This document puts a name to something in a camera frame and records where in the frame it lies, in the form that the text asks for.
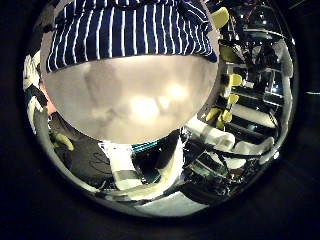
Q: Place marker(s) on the navy white striped cloth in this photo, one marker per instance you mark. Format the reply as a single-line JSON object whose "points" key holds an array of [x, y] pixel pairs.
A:
{"points": [[133, 30]]}

